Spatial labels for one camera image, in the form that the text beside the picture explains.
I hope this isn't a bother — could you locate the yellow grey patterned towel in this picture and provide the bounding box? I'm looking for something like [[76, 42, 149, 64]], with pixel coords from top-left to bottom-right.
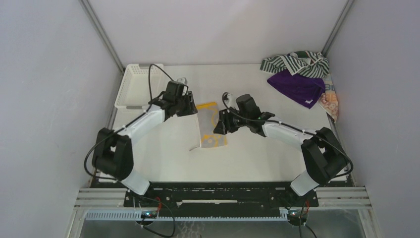
[[190, 102, 227, 151]]

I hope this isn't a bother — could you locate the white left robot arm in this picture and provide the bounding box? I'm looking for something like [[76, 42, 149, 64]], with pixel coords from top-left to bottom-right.
[[89, 78, 198, 207]]

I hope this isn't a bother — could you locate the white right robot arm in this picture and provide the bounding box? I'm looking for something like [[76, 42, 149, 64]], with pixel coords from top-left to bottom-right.
[[213, 92, 353, 206]]

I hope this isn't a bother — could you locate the white plastic basket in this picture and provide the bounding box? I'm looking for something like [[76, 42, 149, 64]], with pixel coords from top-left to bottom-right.
[[114, 63, 166, 109]]

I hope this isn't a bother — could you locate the purple towel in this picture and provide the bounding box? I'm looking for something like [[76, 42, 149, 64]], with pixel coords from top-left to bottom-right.
[[267, 69, 325, 109]]

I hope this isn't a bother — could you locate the cream bear print towel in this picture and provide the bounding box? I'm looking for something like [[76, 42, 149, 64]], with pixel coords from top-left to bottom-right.
[[318, 74, 339, 123]]

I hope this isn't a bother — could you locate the green white striped towel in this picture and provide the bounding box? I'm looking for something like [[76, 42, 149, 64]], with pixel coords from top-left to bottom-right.
[[260, 51, 330, 78]]

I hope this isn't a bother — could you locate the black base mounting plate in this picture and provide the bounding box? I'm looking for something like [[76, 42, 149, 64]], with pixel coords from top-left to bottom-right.
[[123, 181, 319, 217]]

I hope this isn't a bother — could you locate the right controller board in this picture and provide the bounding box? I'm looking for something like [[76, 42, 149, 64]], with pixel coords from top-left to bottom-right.
[[287, 212, 307, 227]]

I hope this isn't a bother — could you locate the controller board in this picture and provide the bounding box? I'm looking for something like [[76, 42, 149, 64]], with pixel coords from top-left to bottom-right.
[[141, 211, 158, 219], [287, 212, 307, 227]]

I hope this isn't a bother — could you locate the left controller board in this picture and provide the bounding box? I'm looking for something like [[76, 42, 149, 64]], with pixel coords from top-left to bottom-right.
[[141, 211, 158, 219]]

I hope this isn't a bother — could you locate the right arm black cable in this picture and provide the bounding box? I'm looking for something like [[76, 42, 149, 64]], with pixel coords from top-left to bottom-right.
[[221, 92, 354, 211]]

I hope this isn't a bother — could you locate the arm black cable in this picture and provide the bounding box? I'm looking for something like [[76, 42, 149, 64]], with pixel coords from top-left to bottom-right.
[[83, 63, 189, 180], [221, 92, 354, 211]]

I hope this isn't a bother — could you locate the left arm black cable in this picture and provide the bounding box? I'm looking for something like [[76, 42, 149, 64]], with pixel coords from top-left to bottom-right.
[[83, 63, 189, 180]]

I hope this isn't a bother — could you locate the aluminium corner post right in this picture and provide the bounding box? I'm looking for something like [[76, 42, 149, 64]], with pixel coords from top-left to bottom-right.
[[321, 0, 356, 57]]

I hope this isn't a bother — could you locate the aluminium corner post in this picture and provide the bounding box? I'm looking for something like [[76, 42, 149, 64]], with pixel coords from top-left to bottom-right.
[[321, 0, 356, 57], [79, 0, 125, 74]]

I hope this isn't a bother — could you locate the aluminium corner post left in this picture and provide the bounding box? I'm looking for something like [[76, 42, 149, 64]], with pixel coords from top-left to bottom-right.
[[79, 0, 125, 74]]

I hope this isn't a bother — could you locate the white slotted cable duct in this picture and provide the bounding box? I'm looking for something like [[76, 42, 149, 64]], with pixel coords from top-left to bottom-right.
[[85, 210, 289, 221]]

